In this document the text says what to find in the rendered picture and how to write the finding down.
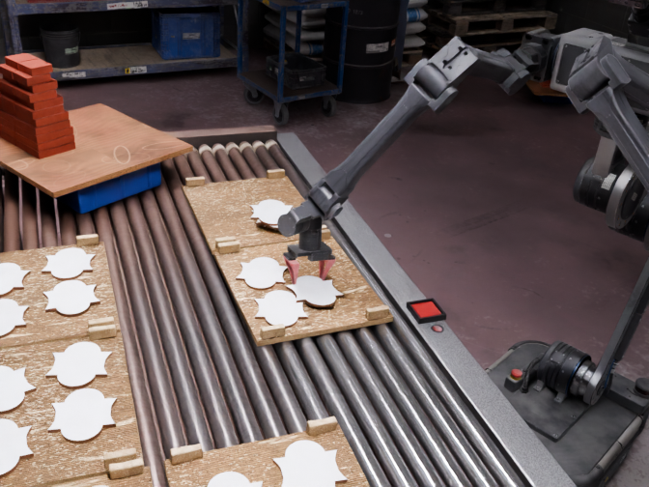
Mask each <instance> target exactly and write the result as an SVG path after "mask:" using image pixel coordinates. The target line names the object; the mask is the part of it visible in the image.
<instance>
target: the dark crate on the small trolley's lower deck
mask: <svg viewBox="0 0 649 487"><path fill-rule="evenodd" d="M266 57H267V59H266V60H267V63H266V65H267V68H266V71H267V72H265V74H267V75H268V76H270V77H272V78H273V79H275V80H277V81H278V63H279V54H277V55H270V56H266ZM284 62H287V65H284V85H285V86H287V87H289V88H291V89H292V90H296V89H303V88H309V87H316V86H322V85H324V84H325V80H326V79H325V76H326V74H325V71H326V68H327V66H325V65H323V64H321V63H319V62H317V61H315V60H313V59H311V58H309V57H307V56H305V55H303V54H301V53H299V52H294V53H285V61H284Z"/></svg>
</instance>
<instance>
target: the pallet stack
mask: <svg viewBox="0 0 649 487"><path fill-rule="evenodd" d="M546 4H547V0H530V4H529V5H528V4H527V3H524V2H523V0H428V4H426V5H424V6H422V7H420V8H421V9H423V10H424V11H425V12H426V13H427V14H428V17H427V18H425V19H424V20H422V21H420V22H422V23H423V24H424V25H425V26H426V29H425V30H423V31H421V32H419V33H416V34H415V35H417V36H418V37H419V38H421V39H422V40H423V41H424V42H425V44H424V45H421V46H419V48H421V49H423V51H422V53H431V52H435V53H438V52H439V51H440V50H441V49H442V48H443V47H444V46H445V45H447V44H448V43H449V42H450V41H451V40H452V39H453V38H455V37H456V36H457V37H460V38H461V39H462V41H463V42H464V43H466V44H468V45H469V46H471V47H474V48H478V49H480V50H483V51H486V52H489V53H491V52H492V51H495V50H496V47H497V46H505V45H514V44H518V43H522V36H523V34H525V33H528V32H530V31H533V30H537V29H540V28H544V29H548V30H550V29H554V28H555V27H554V26H555V24H556V20H557V16H558V14H555V13H552V12H550V11H546V10H545V8H546ZM531 17H539V20H538V21H537V20H534V19H531ZM517 32H520V33H517Z"/></svg>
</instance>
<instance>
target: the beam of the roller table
mask: <svg viewBox="0 0 649 487"><path fill-rule="evenodd" d="M277 144H278V145H279V147H280V150H281V151H282V152H283V154H284V155H285V157H286V158H287V159H288V161H289V162H290V163H291V165H292V166H293V168H294V169H295V170H296V172H297V173H298V175H299V176H300V178H301V179H302V180H303V181H304V182H305V183H306V185H307V186H308V188H309V189H311V188H312V186H313V185H314V184H316V183H317V182H318V181H319V180H320V179H321V178H324V177H325V176H326V175H327V174H326V173H325V171H324V170H323V169H322V167H321V166H320V165H319V164H318V163H317V161H316V160H315V159H314V158H313V156H312V155H311V154H310V153H309V151H308V150H307V149H306V148H305V146H304V145H303V144H302V143H301V141H300V140H299V139H298V138H297V136H296V135H295V134H294V133H293V132H287V133H277ZM342 207H343V210H342V211H341V212H340V214H339V215H338V216H335V217H334V218H332V219H331V220H332V221H333V222H334V224H335V225H336V226H337V228H338V229H339V231H340V232H341V233H342V235H343V236H344V237H345V239H346V240H347V242H348V243H349V244H350V246H351V247H352V248H353V250H354V252H355V253H356V254H357V256H358V257H359V258H360V260H361V261H362V263H363V264H364V265H365V267H366V268H367V269H368V271H369V272H370V274H371V275H372V276H373V277H374V278H375V279H376V281H377V282H378V284H379V285H380V286H381V288H382V289H383V291H384V292H385V294H386V295H387V296H388V298H389V299H390V300H391V302H392V303H393V304H394V306H395V307H396V309H397V310H398V311H399V313H400V314H401V315H402V317H403V318H404V320H405V321H406V322H407V324H408V325H409V327H410V328H411V330H412V331H413V332H414V334H415V335H416V336H417V338H418V339H419V341H420V342H421V343H422V345H423V346H424V347H425V349H426V350H427V352H428V353H429V354H430V356H431V357H432V358H433V360H434V361H435V363H436V364H437V366H438V367H439V368H440V370H441V371H442V373H443V374H444V375H445V377H446V378H447V379H448V381H449V382H450V384H451V385H452V386H453V388H454V389H456V391H457V392H458V394H459V395H460V396H461V398H462V399H463V400H464V402H465V403H466V405H467V406H468V408H469V409H470V410H471V412H472V413H473V415H474V416H475V417H476V419H477V420H478V421H479V423H480V424H481V426H482V427H483V428H484V430H485V431H486V432H487V434H488V435H489V437H490V438H491V439H492V441H493V442H494V444H495V445H496V447H497V448H498V449H499V451H500V452H501V453H502V455H503V456H504V458H505V459H506V460H507V462H508V463H509V464H510V466H511V467H512V469H513V470H514V471H515V473H516V474H517V475H518V477H519V478H520V479H521V481H522V483H523V484H524V485H525V487H577V485H576V484H575V483H574V482H573V480H572V479H571V478H570V477H569V475H567V474H566V473H565V471H564V470H563V469H562V468H561V466H560V465H559V464H558V463H557V461H556V460H555V459H554V458H553V456H552V455H551V454H550V452H549V451H548V450H547V449H546V447H545V446H544V445H543V444H542V442H541V441H540V440H539V439H538V437H537V436H536V435H535V434H534V432H533V431H532V430H531V429H530V427H529V426H528V425H527V424H526V423H525V421H524V420H523V419H522V417H521V416H520V415H519V414H518V412H517V411H516V410H515V409H514V407H513V406H512V405H511V404H510V402H509V401H508V400H507V399H506V397H505V396H504V395H503V394H502V392H501V391H500V390H499V389H498V387H497V386H496V385H495V384H494V382H493V381H492V380H491V378H490V377H489V376H488V375H487V373H486V372H485V371H484V370H483V368H482V367H481V366H480V365H479V363H478V362H477V361H476V360H475V358H474V357H473V356H472V355H471V353H470V352H469V351H468V350H467V348H466V347H465V346H464V344H463V343H462V342H461V341H460V339H459V338H458V337H457V336H456V334H455V333H454V332H453V331H452V329H450V328H449V327H448V325H447V324H446V323H445V322H444V320H443V321H437V322H432V323H426V324H420V325H419V324H418V323H417V322H416V320H415V319H414V318H413V316H412V315H411V314H410V312H409V311H408V309H407V308H406V306H407V301H419V300H425V299H426V298H425V296H424V295H423V294H422V293H421V291H420V290H419V289H418V288H417V286H416V285H415V284H414V283H413V281H412V280H411V279H410V278H409V276H408V275H407V274H406V272H405V271H404V270H403V269H402V267H401V266H400V265H399V264H398V262H397V261H396V260H395V259H394V257H393V256H392V255H391V254H390V252H389V251H388V250H387V249H386V247H385V246H384V245H383V244H382V242H381V241H380V240H379V238H378V237H377V236H376V235H375V233H374V232H373V231H372V230H371V228H370V227H369V226H368V225H367V223H366V222H365V221H364V220H363V218H362V217H361V216H360V215H359V213H358V212H357V211H356V210H355V208H354V207H353V206H352V204H351V203H350V202H349V201H348V199H347V200H346V202H345V203H344V204H343V205H342ZM432 325H440V326H442V327H443V328H444V331H443V332H434V331H432V329H431V326H432Z"/></svg>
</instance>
